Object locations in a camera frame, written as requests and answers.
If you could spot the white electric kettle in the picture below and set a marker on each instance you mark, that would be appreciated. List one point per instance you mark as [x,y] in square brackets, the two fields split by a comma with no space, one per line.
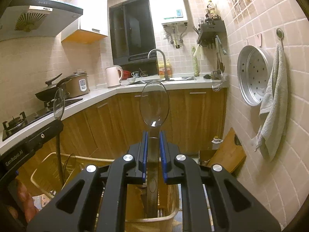
[113,77]

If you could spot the person's left hand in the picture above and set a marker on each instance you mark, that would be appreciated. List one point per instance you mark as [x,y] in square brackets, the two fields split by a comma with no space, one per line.
[25,200]

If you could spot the green loofah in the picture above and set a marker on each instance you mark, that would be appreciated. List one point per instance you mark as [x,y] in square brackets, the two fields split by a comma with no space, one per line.
[195,62]

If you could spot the hanging metal ladle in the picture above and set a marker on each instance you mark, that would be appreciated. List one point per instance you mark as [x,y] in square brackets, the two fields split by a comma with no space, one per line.
[220,62]

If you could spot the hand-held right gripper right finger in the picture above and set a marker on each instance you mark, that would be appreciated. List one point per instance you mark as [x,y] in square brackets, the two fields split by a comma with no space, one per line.
[162,149]

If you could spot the white wall cabinet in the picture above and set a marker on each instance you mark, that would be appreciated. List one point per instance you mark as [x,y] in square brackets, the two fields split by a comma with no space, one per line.
[91,9]

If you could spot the black wall spice rack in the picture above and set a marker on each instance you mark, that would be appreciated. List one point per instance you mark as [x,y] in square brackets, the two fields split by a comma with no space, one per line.
[212,32]

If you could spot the white bowl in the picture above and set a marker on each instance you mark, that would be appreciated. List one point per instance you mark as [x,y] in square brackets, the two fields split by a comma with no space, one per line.
[131,80]

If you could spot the steel faucet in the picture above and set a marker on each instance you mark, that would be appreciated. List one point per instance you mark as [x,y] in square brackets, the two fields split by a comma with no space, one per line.
[164,60]

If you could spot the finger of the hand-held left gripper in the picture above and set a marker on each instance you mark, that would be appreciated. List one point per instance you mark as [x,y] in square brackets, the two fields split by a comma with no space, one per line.
[45,135]

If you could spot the grey hanging towel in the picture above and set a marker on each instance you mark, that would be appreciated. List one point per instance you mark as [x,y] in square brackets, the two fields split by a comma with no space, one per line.
[275,94]

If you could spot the white water heater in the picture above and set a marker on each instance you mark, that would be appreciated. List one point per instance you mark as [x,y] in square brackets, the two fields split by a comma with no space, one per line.
[169,7]

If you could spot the condiment bottle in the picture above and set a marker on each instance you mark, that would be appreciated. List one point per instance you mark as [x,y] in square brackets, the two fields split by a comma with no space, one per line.
[211,8]

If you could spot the brown rice cooker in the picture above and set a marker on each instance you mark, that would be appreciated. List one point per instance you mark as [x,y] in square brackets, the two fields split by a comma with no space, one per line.
[79,84]

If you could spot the clear plastic spoon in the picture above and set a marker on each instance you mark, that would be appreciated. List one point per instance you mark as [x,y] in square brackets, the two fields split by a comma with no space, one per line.
[154,101]
[59,104]

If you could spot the red bowl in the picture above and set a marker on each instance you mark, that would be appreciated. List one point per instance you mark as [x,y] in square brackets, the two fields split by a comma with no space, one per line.
[126,75]

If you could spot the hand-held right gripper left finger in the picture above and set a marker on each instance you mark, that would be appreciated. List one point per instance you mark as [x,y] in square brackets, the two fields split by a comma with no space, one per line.
[144,149]

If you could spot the dark window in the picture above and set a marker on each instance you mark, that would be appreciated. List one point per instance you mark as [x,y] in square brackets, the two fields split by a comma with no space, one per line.
[132,29]

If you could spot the round metal steamer tray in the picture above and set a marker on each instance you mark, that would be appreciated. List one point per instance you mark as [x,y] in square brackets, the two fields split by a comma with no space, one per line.
[253,77]

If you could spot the wooden cutting board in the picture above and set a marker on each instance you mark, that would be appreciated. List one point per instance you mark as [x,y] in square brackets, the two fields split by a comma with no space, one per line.
[229,154]

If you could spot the grey range hood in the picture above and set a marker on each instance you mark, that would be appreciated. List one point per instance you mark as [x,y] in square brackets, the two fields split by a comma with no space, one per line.
[48,7]

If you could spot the yellow slotted utensil basket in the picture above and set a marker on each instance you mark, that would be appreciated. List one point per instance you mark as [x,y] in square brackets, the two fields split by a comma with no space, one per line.
[149,226]

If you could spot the metal wall hook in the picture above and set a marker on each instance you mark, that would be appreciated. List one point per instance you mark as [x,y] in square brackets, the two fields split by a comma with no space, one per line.
[279,32]

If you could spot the yellow dish soap bottle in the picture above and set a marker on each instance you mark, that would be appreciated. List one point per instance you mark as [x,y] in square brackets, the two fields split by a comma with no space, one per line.
[165,70]

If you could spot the black gas stove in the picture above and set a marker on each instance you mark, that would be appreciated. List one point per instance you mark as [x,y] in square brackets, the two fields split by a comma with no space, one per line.
[29,120]

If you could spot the wooden base cabinets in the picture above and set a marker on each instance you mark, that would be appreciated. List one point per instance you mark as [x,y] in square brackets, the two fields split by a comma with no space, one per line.
[193,116]

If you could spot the glass pot lid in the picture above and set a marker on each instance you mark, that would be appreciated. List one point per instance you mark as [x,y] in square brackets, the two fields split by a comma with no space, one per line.
[217,85]

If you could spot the black wok with lid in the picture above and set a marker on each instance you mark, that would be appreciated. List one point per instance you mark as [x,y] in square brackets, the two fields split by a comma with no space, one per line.
[48,94]

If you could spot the steel sink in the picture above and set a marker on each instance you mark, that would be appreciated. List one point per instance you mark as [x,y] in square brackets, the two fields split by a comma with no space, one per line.
[169,79]

